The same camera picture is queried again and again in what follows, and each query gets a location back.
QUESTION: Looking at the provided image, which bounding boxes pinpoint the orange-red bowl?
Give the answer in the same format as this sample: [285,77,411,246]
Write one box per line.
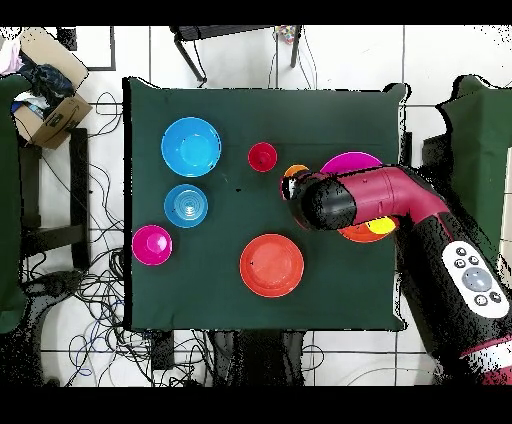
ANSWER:
[239,233,306,299]
[337,217,398,244]

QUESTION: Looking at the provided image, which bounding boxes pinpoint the yellow cup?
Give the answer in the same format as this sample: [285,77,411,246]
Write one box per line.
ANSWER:
[365,215,397,236]

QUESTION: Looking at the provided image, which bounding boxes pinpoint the red cup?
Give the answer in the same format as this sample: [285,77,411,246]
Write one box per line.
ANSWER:
[247,141,279,174]

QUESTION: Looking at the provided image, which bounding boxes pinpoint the large pink bowl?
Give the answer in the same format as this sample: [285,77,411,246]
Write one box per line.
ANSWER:
[319,150,384,176]

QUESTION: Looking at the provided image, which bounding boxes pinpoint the dark green tablecloth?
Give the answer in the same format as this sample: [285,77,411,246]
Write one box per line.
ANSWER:
[122,76,408,332]

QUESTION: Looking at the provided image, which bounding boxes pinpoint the small blue bowl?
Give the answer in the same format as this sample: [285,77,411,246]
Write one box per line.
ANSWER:
[163,183,209,229]

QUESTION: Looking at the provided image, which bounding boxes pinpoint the large blue bowl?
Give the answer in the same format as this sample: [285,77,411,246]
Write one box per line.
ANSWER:
[160,116,223,178]

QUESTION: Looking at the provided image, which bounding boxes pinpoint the small magenta bowl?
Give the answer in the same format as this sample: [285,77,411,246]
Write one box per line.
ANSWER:
[131,224,174,267]

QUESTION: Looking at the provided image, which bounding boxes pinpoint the colourful small objects pile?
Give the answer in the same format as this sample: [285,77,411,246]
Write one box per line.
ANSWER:
[274,25,297,45]

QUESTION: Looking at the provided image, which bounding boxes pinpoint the green cloth covered table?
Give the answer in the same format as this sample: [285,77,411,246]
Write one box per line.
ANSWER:
[0,73,31,335]
[422,74,512,281]

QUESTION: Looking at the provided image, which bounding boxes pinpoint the black rectangular box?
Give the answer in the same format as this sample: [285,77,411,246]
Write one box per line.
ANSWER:
[151,331,175,371]

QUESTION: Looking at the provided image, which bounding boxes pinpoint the cardboard box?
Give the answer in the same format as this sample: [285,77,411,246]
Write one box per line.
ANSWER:
[12,26,94,150]

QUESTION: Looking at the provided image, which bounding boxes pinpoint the dark blue cloth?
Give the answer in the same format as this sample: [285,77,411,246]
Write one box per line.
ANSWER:
[17,55,75,117]

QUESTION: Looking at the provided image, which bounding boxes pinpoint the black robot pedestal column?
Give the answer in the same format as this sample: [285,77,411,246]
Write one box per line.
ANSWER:
[207,329,309,387]

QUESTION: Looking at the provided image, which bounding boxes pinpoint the black stool frame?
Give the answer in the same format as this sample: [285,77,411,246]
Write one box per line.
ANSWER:
[169,25,303,86]

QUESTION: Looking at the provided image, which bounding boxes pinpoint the tangle of black cables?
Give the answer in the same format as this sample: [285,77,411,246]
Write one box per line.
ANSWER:
[39,91,213,387]

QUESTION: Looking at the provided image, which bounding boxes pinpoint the black bench frame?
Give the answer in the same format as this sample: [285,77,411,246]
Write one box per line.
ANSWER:
[17,127,91,271]

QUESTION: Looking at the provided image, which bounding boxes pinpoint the blue cable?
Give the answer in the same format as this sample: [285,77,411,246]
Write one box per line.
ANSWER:
[67,299,125,379]

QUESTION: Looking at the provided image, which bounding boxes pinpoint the black pedestal leg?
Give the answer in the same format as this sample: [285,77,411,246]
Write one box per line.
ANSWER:
[21,269,87,311]

